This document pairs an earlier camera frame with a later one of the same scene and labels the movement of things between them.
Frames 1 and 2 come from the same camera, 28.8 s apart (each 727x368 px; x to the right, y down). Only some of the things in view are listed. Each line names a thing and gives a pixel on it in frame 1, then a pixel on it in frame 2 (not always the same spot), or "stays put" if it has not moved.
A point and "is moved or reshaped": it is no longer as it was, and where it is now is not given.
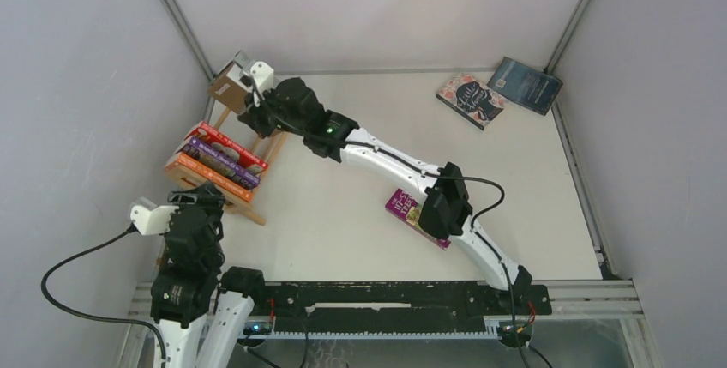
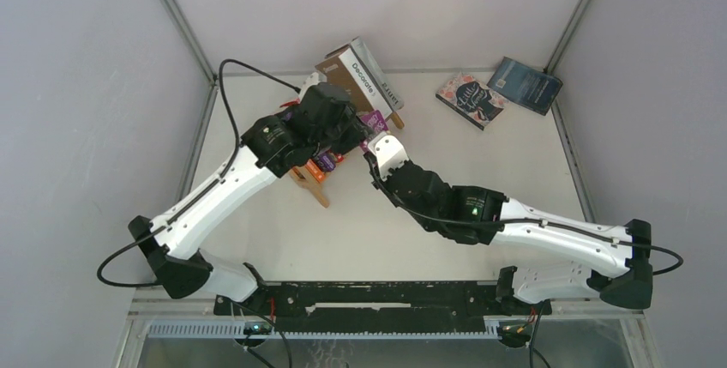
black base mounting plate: (305, 307) stays put
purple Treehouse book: (404, 209) to (375, 122)
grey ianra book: (243, 60) to (378, 75)
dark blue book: (528, 87) stays put
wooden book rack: (266, 148) is moved or reshaped
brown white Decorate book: (229, 90) to (346, 72)
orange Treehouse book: (197, 169) to (315, 171)
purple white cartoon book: (219, 163) to (327, 160)
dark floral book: (477, 102) stays put
